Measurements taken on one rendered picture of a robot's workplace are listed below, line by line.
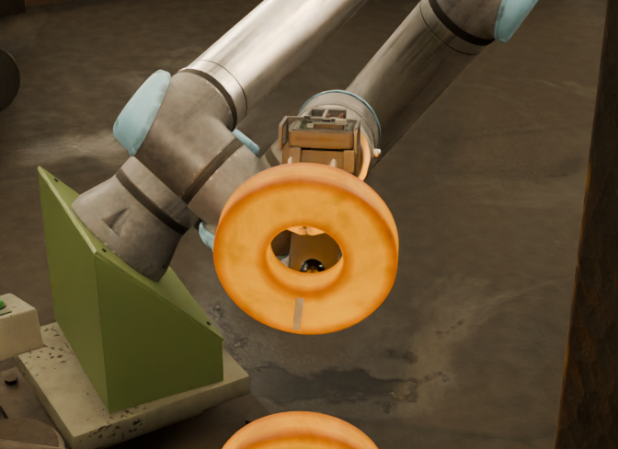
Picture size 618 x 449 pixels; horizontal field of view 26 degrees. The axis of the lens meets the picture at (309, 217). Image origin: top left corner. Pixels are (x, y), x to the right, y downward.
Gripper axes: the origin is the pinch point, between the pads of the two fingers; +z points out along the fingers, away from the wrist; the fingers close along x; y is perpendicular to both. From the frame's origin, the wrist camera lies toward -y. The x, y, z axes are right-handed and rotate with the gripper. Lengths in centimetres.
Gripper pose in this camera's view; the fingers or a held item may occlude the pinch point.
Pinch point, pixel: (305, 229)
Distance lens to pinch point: 111.6
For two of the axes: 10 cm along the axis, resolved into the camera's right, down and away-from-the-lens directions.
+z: -1.0, 2.4, -9.7
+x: 9.9, 0.5, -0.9
